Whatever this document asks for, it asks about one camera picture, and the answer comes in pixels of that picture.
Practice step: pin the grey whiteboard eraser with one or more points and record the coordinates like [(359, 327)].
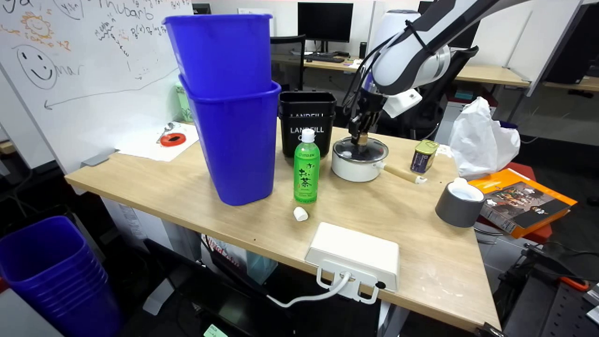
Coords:
[(97, 159)]

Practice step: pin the white power strip box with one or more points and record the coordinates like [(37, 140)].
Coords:
[(352, 254)]

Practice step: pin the stack of blue bins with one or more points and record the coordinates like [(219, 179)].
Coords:
[(56, 275)]

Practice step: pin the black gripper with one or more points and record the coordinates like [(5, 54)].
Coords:
[(363, 114)]

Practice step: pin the red tape roll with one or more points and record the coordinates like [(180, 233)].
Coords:
[(172, 140)]

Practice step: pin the white bottle cap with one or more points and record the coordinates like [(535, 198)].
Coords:
[(299, 215)]

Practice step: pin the grey duct tape roll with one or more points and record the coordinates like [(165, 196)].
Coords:
[(455, 211)]

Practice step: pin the green drink bottle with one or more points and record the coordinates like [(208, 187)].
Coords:
[(305, 172)]

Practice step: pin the green spray bottle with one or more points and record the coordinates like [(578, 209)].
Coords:
[(181, 106)]

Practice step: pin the wooden background desk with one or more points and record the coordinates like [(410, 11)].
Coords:
[(487, 76)]

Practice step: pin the blue plastic bin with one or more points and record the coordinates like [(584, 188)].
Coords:
[(236, 151), (217, 54)]

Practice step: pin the small yellow can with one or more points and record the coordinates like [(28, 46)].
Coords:
[(423, 159)]

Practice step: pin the glass lid with wooden knob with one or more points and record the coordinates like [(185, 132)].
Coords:
[(367, 151)]

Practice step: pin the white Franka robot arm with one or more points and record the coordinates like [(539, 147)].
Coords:
[(417, 50)]

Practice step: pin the black computer monitor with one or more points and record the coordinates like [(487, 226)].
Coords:
[(324, 20)]

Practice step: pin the black cart frame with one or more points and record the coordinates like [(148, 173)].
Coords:
[(548, 293)]

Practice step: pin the white plastic bag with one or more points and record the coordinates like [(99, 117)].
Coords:
[(483, 142)]

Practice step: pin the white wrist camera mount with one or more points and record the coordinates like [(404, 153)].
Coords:
[(402, 104)]

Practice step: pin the black landfill bin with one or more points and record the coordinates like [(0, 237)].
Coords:
[(309, 114)]

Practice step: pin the whiteboard with drawings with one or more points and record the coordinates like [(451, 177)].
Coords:
[(75, 76)]

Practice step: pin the orange book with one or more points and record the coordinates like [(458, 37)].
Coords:
[(524, 200)]

